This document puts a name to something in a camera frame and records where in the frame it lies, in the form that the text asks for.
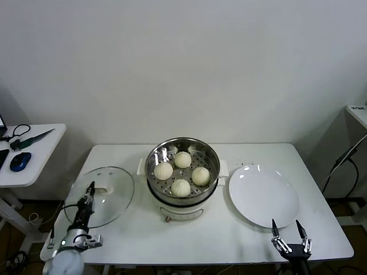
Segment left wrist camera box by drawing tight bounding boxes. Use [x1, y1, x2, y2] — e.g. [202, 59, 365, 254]
[76, 234, 103, 249]

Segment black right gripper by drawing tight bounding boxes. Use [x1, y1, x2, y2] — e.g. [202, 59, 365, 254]
[271, 219, 313, 275]

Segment black looped cable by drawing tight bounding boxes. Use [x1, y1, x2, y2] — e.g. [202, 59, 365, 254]
[0, 124, 31, 142]

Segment stainless steel steamer basket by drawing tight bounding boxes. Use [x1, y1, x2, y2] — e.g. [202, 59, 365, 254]
[145, 137, 221, 198]

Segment glass lid with cream handle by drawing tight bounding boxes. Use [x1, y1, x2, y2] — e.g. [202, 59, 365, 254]
[63, 166, 135, 229]

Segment white desk with black label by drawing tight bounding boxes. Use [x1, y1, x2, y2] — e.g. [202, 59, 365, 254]
[345, 104, 367, 128]

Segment cream electric cooker pot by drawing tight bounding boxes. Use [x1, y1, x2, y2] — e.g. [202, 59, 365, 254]
[136, 157, 230, 223]

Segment blue computer mouse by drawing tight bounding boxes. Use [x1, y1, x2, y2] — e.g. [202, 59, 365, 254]
[10, 152, 32, 172]

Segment black floor cables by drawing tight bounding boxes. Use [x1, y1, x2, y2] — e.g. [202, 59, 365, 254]
[5, 250, 48, 275]

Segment white desk foot bar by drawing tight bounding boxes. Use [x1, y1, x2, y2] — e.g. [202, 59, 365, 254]
[325, 197, 367, 227]

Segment black wall cable with adapter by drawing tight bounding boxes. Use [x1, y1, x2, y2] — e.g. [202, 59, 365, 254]
[321, 146, 361, 198]

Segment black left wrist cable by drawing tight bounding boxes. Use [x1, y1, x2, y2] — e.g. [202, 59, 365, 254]
[48, 203, 80, 249]

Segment white floor cable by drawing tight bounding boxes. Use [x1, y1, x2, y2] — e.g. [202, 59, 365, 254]
[28, 212, 44, 227]

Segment white round plate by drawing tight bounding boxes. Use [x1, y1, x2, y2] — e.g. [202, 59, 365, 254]
[228, 164, 301, 229]

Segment white side table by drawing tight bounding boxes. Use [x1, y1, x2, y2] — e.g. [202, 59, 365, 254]
[0, 123, 67, 253]

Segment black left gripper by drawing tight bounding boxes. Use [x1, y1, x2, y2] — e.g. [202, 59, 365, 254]
[73, 180, 95, 229]

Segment white steamed baozi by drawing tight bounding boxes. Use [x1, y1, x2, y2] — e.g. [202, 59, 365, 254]
[153, 162, 174, 181]
[174, 151, 192, 169]
[191, 167, 211, 186]
[170, 179, 192, 198]

